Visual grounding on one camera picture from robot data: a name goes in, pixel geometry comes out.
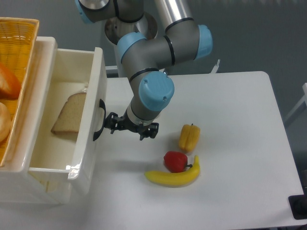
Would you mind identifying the yellow bell pepper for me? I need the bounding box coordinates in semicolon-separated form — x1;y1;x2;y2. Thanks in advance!
178;124;201;152

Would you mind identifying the brown bread slice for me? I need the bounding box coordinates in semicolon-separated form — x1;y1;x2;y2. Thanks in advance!
51;92;86;135

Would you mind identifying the yellow wicker basket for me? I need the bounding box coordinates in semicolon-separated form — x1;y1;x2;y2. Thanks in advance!
0;17;39;167

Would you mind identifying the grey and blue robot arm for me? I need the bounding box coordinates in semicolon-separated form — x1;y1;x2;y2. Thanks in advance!
75;0;213;139

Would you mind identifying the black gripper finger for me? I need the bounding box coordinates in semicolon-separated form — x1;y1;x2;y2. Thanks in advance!
104;112;123;134
139;123;159;141

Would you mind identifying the pale round bread roll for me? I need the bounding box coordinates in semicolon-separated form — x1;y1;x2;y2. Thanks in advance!
0;103;12;142

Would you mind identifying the white drawer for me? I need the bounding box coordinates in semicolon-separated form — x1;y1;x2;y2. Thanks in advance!
29;47;107;195

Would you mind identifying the yellow banana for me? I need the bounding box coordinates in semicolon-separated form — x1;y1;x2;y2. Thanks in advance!
144;155;201;187

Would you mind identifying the orange croissant bread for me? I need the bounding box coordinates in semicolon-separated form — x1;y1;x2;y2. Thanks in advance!
0;63;22;100

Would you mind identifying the red bell pepper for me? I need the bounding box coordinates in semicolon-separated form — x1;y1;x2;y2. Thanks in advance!
164;151;192;173

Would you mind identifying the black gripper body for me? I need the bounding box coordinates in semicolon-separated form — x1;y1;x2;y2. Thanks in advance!
119;115;149;134

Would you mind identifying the black device at edge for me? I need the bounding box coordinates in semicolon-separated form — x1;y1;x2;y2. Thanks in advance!
288;195;307;220

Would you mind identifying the white frame at right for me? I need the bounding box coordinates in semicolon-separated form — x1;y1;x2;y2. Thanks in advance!
283;83;307;127

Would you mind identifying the white drawer cabinet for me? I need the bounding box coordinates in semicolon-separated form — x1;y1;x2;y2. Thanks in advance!
0;36;71;204

